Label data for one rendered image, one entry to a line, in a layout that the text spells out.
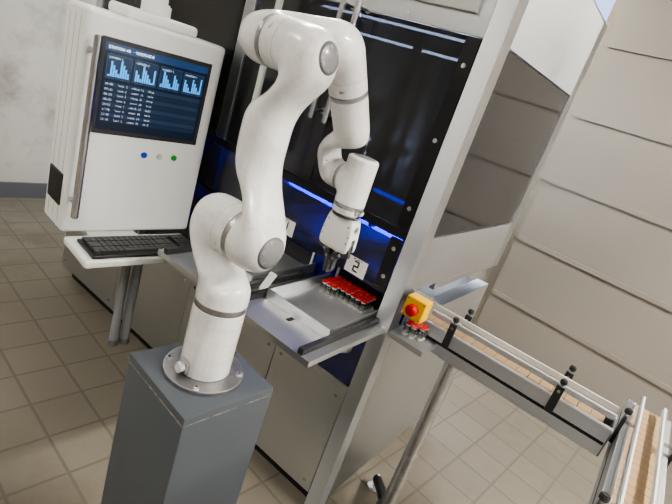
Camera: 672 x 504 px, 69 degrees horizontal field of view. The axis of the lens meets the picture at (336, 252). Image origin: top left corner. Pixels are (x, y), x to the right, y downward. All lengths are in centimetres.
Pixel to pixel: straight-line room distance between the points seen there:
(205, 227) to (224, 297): 15
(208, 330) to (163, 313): 140
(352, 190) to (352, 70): 32
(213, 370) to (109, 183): 98
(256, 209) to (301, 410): 116
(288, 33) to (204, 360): 70
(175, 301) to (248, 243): 147
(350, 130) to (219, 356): 60
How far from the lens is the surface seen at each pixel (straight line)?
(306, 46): 92
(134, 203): 202
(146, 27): 187
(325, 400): 190
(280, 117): 97
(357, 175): 127
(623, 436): 165
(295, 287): 169
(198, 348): 115
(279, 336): 141
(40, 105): 432
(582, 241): 368
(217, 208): 106
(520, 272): 382
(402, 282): 159
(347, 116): 115
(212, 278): 109
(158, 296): 252
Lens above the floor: 160
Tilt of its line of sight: 19 degrees down
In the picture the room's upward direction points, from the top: 19 degrees clockwise
